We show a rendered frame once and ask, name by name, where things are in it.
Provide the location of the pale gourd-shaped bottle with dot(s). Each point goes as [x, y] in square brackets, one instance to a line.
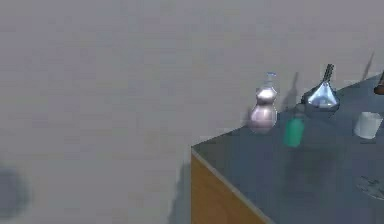
[264, 113]

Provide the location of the wooden counter with grey top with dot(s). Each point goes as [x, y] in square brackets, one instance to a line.
[253, 173]

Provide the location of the green bottle with grey cap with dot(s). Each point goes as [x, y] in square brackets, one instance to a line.
[293, 131]

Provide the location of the white cup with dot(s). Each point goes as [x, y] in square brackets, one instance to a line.
[367, 125]

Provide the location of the brown bottle with dark neck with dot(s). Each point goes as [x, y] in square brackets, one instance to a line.
[380, 87]

